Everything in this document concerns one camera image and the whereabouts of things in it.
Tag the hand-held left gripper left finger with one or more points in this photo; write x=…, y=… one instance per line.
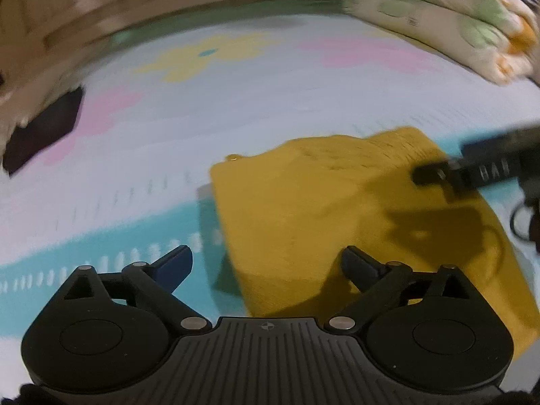
x=174, y=266

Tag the flower print bed sheet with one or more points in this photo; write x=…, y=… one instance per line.
x=168, y=135

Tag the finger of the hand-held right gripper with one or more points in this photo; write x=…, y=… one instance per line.
x=432, y=174

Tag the wooden bed frame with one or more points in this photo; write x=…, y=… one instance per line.
x=147, y=4

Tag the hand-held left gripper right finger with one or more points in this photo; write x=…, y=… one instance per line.
x=358, y=266

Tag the yellow small garment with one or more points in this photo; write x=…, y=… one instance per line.
x=303, y=219

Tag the folded floral quilt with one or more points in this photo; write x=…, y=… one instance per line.
x=455, y=21

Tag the dark cloth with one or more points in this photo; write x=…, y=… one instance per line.
x=42, y=133

